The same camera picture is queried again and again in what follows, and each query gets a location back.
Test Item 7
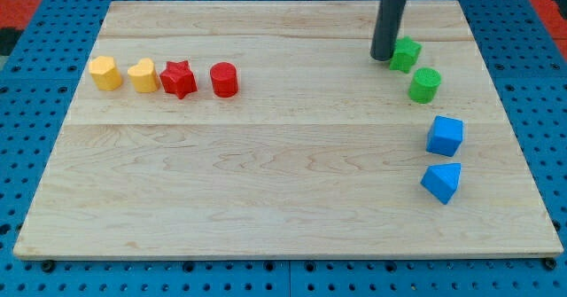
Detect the green cylinder block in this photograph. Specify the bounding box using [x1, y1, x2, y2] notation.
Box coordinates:
[408, 67, 442, 104]

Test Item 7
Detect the blue triangular prism block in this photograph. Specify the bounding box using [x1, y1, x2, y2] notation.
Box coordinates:
[421, 163, 462, 205]

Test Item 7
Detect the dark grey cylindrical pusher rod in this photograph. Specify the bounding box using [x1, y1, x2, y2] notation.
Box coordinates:
[370, 0, 407, 61]

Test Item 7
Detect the yellow hexagon block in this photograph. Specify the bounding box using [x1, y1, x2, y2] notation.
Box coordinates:
[88, 56, 122, 91]

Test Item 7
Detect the light wooden board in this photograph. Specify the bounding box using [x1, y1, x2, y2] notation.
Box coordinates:
[13, 0, 563, 261]

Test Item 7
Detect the green star block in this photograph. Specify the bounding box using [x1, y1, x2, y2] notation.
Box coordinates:
[389, 36, 422, 74]

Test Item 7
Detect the blue cube block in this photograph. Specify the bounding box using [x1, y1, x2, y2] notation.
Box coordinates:
[426, 115, 464, 157]

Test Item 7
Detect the red cylinder block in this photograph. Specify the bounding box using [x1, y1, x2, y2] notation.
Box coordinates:
[209, 62, 238, 98]

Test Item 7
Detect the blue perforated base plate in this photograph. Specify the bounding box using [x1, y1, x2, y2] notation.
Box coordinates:
[1, 0, 566, 296]

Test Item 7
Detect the yellow heart block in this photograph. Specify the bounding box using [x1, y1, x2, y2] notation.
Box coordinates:
[128, 58, 160, 93]

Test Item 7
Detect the red star block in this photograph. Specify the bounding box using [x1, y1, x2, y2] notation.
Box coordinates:
[159, 60, 198, 99]

